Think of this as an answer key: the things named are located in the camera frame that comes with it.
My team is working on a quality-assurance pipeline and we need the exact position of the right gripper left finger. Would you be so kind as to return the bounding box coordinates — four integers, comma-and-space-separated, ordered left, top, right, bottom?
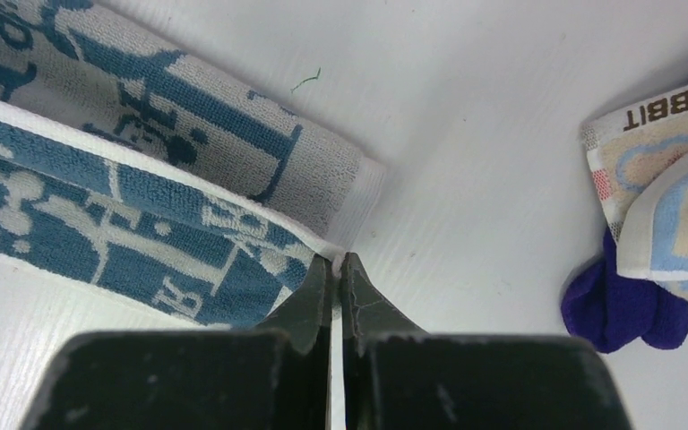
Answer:
21, 256, 333, 429

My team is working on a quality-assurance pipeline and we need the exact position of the blue white patterned cloth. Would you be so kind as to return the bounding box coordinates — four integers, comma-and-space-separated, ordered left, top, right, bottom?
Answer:
0, 1, 384, 328

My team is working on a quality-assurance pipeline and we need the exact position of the beige rabbit print towel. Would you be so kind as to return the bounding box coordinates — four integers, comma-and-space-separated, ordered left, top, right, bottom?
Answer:
580, 85, 688, 300

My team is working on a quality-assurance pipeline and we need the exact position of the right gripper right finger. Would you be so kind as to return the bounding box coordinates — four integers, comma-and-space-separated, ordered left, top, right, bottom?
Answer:
340, 253, 631, 429

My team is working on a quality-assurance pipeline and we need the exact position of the purple cloth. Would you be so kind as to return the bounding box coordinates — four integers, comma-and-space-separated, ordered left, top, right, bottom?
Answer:
561, 225, 688, 353

